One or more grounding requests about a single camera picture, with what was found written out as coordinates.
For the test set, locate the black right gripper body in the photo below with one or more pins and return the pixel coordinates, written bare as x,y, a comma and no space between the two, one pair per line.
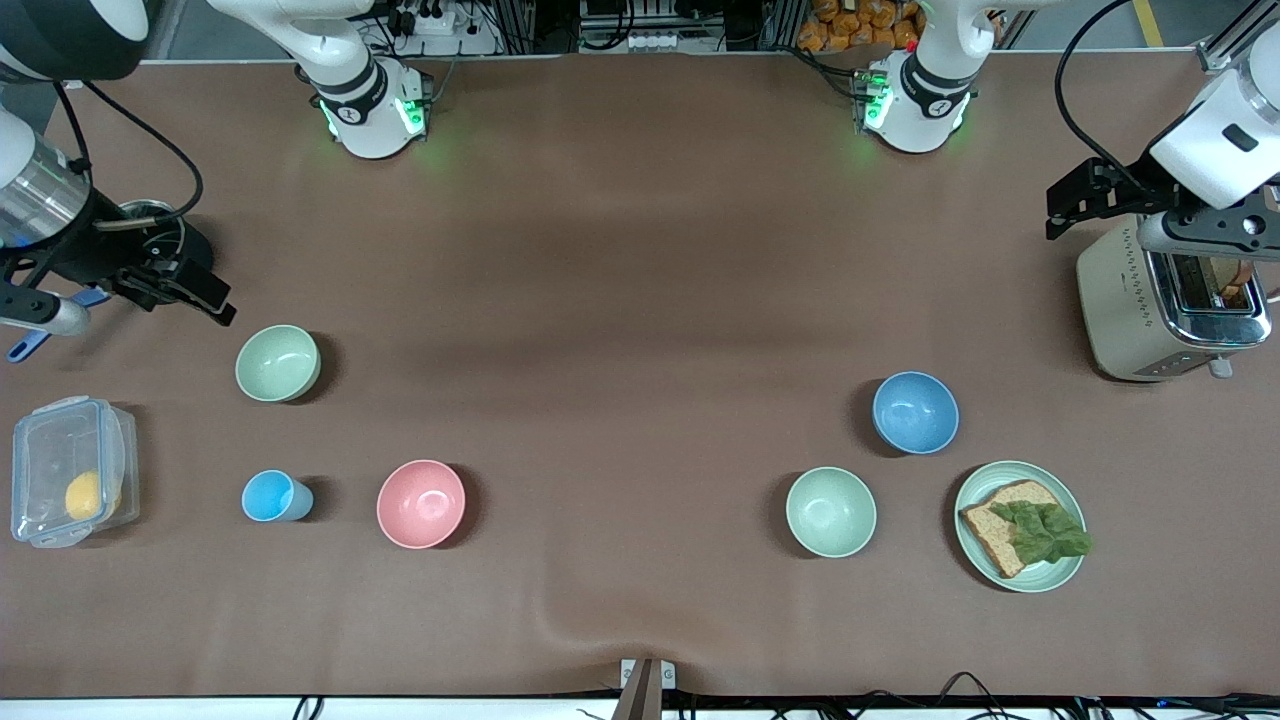
88,245

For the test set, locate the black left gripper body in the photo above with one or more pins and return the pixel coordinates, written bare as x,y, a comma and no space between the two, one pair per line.
1118,189

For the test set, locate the light green bowl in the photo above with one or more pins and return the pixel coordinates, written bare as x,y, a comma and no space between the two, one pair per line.
830,511
277,363

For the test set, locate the blue bowl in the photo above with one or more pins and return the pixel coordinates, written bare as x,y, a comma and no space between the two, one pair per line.
915,412

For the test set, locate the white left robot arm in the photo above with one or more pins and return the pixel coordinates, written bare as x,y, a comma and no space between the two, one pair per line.
925,100

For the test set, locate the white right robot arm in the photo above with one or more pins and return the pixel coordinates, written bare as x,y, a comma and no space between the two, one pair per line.
350,60

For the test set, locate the pink bowl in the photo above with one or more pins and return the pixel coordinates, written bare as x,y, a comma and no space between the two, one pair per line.
421,504

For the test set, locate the glass lid with blue knob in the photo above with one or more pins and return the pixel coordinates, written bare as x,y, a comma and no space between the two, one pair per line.
150,211

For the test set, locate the beige metal toaster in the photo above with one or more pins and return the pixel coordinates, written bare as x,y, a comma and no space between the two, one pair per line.
1120,310

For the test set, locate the brown toast slice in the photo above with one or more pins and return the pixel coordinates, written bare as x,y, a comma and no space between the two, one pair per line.
1235,280

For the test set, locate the clear plastic food container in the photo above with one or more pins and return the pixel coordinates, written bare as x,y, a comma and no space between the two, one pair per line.
45,450

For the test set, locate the blue plastic cup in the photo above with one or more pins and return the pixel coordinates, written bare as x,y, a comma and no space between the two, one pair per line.
268,496

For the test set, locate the yellow lemon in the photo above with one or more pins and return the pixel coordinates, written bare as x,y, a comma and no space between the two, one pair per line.
85,496

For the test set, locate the light green plate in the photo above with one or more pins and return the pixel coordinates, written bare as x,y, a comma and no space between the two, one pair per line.
1000,476

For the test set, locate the orange snack bag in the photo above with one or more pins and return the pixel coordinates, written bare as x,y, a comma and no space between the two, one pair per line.
850,25

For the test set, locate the green lettuce leaf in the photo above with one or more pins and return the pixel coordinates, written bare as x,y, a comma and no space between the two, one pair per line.
1045,535

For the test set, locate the wholegrain bread slice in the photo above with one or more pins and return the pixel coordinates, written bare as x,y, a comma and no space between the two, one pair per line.
985,525

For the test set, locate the white power strip with plugs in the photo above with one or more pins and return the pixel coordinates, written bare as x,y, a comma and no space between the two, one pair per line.
445,40

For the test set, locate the brown table mat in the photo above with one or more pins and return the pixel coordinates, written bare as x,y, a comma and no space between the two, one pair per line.
600,250

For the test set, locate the long white power strip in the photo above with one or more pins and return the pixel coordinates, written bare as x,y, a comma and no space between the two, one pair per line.
650,43

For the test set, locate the aluminium frame profile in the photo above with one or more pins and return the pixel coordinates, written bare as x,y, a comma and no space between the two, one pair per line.
1230,40

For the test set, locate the metal table clamp bracket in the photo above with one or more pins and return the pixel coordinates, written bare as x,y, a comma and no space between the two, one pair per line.
668,675

